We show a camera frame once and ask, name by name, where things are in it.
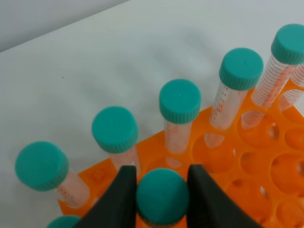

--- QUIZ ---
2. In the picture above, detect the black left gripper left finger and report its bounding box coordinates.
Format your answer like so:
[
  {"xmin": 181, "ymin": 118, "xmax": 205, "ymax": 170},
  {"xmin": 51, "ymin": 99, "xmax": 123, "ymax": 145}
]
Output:
[{"xmin": 74, "ymin": 166, "xmax": 137, "ymax": 228}]

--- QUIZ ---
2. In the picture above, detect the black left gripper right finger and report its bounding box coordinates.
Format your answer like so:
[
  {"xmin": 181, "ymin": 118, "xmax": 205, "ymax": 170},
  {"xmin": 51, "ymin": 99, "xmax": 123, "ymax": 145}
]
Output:
[{"xmin": 186, "ymin": 164, "xmax": 261, "ymax": 228}]

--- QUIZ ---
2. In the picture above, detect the green-capped test tube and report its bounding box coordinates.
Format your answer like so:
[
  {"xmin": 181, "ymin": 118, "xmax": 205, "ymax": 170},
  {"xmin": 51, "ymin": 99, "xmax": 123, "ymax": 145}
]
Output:
[{"xmin": 135, "ymin": 168, "xmax": 190, "ymax": 228}]

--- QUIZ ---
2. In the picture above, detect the front-left racked test tube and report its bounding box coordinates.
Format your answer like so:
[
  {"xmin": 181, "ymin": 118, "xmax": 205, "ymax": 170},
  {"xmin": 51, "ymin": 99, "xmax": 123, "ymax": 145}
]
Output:
[{"xmin": 47, "ymin": 215, "xmax": 81, "ymax": 228}]

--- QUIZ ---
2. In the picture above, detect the orange test tube rack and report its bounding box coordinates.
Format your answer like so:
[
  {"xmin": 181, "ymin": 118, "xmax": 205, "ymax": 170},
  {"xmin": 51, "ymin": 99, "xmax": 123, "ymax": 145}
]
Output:
[{"xmin": 57, "ymin": 70, "xmax": 304, "ymax": 228}]

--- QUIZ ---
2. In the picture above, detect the row tube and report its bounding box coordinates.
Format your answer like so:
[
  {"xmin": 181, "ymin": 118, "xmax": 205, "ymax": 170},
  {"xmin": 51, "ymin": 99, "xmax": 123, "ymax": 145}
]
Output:
[
  {"xmin": 15, "ymin": 141, "xmax": 91, "ymax": 208},
  {"xmin": 279, "ymin": 63, "xmax": 304, "ymax": 112},
  {"xmin": 92, "ymin": 106, "xmax": 141, "ymax": 174},
  {"xmin": 204, "ymin": 47, "xmax": 264, "ymax": 149},
  {"xmin": 159, "ymin": 79, "xmax": 201, "ymax": 154},
  {"xmin": 241, "ymin": 23, "xmax": 304, "ymax": 130}
]

